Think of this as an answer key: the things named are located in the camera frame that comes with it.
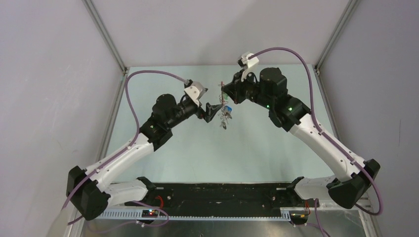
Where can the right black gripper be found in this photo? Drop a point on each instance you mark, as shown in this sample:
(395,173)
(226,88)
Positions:
(234,89)

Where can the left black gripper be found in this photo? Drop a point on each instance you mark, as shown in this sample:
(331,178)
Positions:
(210,111)

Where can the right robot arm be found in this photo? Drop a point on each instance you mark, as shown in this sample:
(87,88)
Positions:
(352,174)

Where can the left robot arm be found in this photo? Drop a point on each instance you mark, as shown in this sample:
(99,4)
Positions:
(92,190)

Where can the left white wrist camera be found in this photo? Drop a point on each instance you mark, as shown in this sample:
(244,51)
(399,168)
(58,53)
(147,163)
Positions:
(195,91)

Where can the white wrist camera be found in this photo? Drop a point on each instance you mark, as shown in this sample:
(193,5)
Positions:
(248,62)
(195,91)

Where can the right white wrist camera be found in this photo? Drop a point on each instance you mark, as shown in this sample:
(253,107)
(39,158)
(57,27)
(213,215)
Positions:
(248,62)

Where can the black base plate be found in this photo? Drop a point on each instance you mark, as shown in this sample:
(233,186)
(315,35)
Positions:
(223,199)

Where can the grey slotted cable duct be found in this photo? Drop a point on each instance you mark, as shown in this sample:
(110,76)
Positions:
(145,214)

